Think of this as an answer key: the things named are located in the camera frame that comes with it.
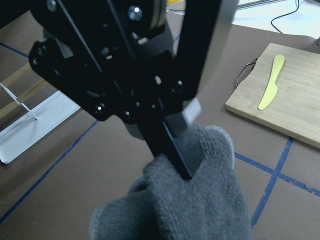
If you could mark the wooden rod far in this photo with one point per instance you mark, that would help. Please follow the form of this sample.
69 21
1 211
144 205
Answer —
16 75

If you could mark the wooden rod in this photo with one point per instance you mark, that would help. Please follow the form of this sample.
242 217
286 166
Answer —
15 102
16 75

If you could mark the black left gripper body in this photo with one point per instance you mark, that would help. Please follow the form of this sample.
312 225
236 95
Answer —
117 57

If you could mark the grey microfibre cloth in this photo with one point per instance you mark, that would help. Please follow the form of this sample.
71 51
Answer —
160 205

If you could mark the white rack tray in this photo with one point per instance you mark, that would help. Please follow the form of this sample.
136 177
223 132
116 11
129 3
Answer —
31 127

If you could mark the bamboo cutting board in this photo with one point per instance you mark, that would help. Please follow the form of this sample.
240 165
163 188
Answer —
295 109

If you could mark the yellow plastic knife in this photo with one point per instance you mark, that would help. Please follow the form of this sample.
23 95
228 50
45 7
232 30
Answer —
271 87

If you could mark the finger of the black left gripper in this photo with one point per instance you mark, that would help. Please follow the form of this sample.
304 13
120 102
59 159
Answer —
172 136

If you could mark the wooden rod near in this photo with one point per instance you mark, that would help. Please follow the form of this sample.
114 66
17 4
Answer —
15 102

